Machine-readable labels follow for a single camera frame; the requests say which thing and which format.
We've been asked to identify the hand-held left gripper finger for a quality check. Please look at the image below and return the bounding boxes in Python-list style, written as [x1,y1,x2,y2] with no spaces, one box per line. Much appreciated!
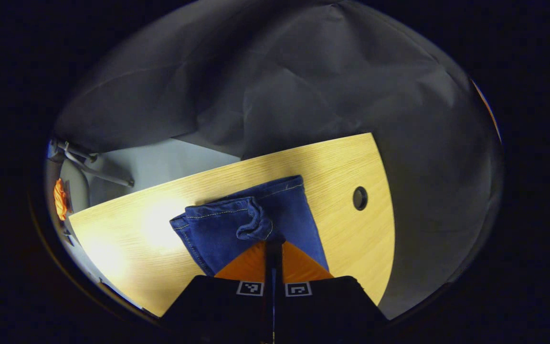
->
[160,240,275,343]
[275,240,390,343]

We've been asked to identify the blue denim jeans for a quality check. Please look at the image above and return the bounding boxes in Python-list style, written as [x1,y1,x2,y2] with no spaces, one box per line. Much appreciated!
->
[170,175,329,287]

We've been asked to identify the black backdrop cloth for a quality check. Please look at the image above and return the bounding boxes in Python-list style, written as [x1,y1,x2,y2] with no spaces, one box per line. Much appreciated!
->
[53,0,504,320]

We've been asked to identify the orange ribbed object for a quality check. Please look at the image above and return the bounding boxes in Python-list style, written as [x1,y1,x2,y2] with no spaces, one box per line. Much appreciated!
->
[53,178,69,221]

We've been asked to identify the grey metal frame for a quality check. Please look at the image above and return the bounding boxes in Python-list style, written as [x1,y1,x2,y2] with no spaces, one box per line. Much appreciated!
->
[48,139,135,188]

